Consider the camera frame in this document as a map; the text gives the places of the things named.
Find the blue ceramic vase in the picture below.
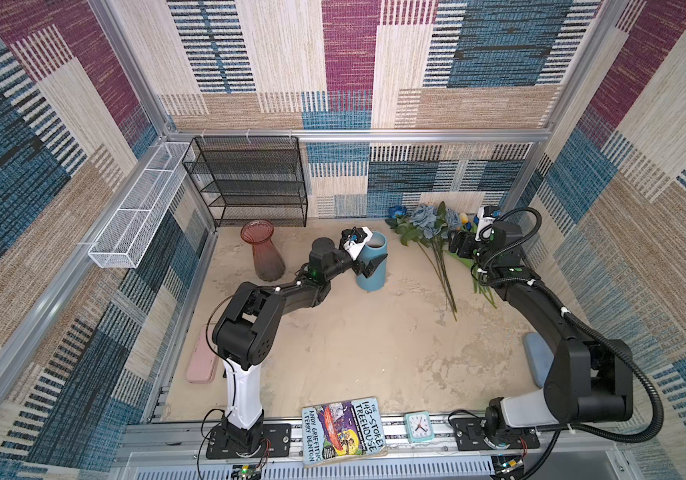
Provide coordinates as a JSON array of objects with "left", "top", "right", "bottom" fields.
[{"left": 356, "top": 231, "right": 388, "bottom": 292}]

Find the pale blue rose bouquet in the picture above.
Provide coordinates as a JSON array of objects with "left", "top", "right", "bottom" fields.
[{"left": 394, "top": 202, "right": 458, "bottom": 320}]

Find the dark blue rose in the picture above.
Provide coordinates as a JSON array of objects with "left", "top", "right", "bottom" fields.
[{"left": 385, "top": 205, "right": 407, "bottom": 230}]

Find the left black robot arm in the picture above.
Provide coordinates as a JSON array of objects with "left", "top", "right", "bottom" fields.
[{"left": 210, "top": 227, "right": 387, "bottom": 451}]

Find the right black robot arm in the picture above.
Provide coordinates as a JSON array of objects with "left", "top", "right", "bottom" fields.
[{"left": 449, "top": 221, "right": 664, "bottom": 444}]

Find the red ribbed glass vase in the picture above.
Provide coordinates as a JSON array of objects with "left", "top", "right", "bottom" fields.
[{"left": 240, "top": 219, "right": 286, "bottom": 282}]

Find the tulip bunch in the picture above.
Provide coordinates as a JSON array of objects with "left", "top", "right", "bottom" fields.
[{"left": 456, "top": 211, "right": 499, "bottom": 310}]

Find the blue grey oval pad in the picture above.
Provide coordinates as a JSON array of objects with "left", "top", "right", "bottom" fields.
[{"left": 523, "top": 332, "right": 553, "bottom": 388}]

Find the colourful treehouse book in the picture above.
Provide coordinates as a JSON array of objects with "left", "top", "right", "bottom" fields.
[{"left": 301, "top": 397, "right": 387, "bottom": 467}]

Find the small mint alarm clock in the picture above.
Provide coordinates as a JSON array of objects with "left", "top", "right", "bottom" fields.
[{"left": 403, "top": 411, "right": 435, "bottom": 444}]

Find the pink pencil case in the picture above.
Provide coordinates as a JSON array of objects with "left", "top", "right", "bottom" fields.
[{"left": 185, "top": 324, "right": 219, "bottom": 384}]

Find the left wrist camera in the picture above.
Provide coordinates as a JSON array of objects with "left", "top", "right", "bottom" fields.
[{"left": 340, "top": 227, "right": 373, "bottom": 260}]

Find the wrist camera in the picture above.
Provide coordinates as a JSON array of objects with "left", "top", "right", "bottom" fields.
[
  {"left": 475, "top": 205, "right": 501, "bottom": 241},
  {"left": 340, "top": 227, "right": 373, "bottom": 260}
]

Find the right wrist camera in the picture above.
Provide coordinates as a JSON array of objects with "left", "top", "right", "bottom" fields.
[{"left": 475, "top": 205, "right": 501, "bottom": 241}]

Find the black wire mesh shelf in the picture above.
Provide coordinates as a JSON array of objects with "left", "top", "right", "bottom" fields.
[{"left": 182, "top": 136, "right": 309, "bottom": 227}]

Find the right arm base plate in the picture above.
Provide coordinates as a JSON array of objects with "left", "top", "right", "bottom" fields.
[{"left": 448, "top": 412, "right": 541, "bottom": 452}]

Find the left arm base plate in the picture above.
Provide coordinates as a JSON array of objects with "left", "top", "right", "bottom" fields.
[{"left": 205, "top": 423, "right": 292, "bottom": 460}]

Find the white wire mesh basket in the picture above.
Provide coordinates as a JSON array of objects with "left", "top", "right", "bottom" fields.
[{"left": 88, "top": 142, "right": 188, "bottom": 269}]

